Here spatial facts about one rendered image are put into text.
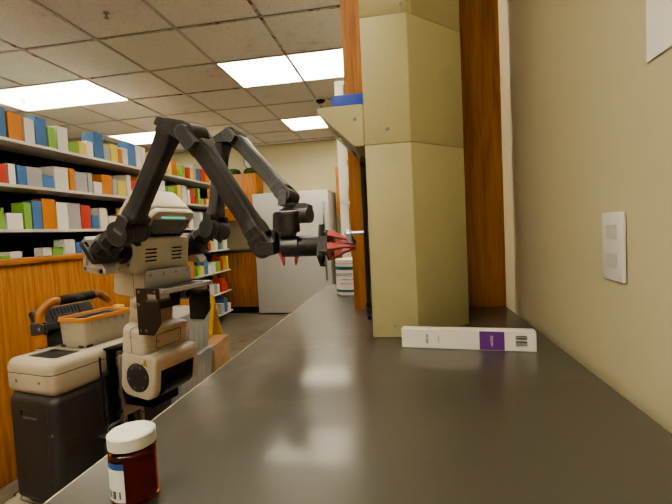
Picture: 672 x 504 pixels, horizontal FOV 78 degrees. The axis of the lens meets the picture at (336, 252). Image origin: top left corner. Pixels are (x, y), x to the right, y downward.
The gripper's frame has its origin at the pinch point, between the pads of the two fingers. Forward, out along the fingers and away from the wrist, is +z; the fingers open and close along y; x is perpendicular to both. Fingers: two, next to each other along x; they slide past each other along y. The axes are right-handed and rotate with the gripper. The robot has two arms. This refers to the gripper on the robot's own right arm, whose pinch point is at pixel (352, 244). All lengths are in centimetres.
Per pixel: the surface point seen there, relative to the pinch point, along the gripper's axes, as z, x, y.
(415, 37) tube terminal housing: 18, -33, 37
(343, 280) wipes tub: -10, 55, 15
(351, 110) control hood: 1.8, -26.1, 22.2
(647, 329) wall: 47, -32, -35
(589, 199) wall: 48, -28, -8
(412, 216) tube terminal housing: 15.6, -12.5, -0.1
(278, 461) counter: -3, -43, -54
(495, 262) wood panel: 43, 26, 7
